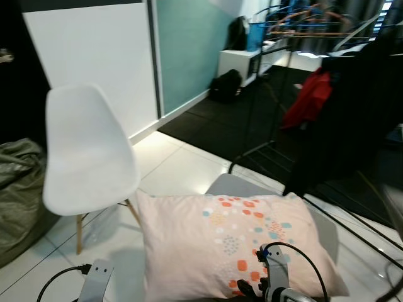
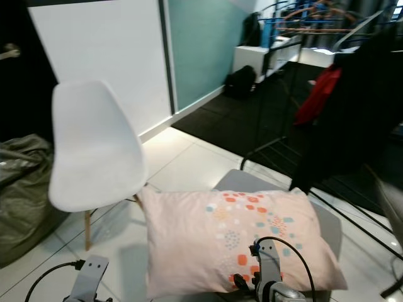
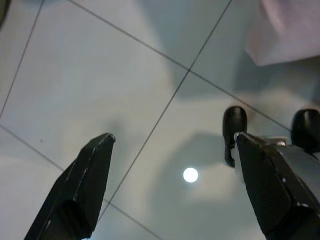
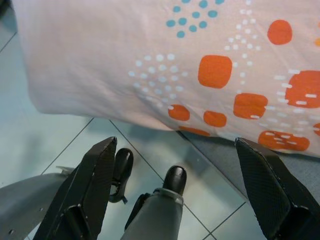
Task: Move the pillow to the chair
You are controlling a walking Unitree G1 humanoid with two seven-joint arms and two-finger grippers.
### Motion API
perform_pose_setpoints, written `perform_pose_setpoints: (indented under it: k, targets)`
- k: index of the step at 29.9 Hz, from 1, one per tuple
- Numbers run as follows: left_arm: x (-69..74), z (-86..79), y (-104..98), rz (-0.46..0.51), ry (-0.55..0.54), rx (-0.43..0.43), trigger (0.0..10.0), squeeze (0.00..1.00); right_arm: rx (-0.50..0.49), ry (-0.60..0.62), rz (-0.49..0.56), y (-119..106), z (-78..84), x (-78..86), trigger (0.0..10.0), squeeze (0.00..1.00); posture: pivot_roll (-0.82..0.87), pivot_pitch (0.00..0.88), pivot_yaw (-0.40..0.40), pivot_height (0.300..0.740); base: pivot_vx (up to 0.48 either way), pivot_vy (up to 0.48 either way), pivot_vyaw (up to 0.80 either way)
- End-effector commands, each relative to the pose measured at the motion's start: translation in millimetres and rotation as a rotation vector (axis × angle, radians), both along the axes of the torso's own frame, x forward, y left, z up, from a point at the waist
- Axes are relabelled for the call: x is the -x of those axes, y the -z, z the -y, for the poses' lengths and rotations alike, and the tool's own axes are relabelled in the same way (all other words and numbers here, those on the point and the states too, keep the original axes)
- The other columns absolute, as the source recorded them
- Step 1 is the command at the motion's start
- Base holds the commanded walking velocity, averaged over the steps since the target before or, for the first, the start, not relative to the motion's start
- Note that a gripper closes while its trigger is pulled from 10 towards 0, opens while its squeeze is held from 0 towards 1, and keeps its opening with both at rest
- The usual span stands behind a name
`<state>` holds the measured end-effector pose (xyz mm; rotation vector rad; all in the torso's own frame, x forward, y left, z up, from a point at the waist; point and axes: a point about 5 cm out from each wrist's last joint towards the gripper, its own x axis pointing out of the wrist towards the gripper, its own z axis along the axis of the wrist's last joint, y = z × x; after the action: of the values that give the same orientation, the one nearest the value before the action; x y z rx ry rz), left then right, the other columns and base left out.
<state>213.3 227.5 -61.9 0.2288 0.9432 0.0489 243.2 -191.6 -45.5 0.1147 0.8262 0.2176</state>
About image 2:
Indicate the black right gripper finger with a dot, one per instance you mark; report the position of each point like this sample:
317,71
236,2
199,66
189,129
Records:
242,281

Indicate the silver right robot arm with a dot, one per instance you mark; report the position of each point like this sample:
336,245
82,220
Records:
288,294

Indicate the pink patterned pillow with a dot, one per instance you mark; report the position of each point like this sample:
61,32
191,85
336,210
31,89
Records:
189,245

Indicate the white plastic shell chair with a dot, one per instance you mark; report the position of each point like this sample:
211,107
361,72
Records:
94,151

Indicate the black metal clothes rack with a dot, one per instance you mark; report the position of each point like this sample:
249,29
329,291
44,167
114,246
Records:
267,143

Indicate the olive green bean bag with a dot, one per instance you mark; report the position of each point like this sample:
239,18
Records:
25,195

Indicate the black backpack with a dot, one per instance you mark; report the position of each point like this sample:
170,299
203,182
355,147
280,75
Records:
240,82

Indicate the red hanging garment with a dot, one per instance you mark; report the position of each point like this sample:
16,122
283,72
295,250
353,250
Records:
320,97

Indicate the black hanging garment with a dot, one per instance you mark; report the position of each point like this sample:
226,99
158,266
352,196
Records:
359,107

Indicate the white low cabinet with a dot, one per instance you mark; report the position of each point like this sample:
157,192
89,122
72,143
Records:
249,60

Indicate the black upright bag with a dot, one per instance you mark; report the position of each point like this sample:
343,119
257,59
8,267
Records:
251,29

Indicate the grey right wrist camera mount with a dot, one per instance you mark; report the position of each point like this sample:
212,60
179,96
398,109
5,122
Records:
268,264

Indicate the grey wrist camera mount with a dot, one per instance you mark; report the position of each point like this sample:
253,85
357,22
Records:
94,280
268,264

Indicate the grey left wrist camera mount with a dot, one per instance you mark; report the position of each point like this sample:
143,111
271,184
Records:
94,280

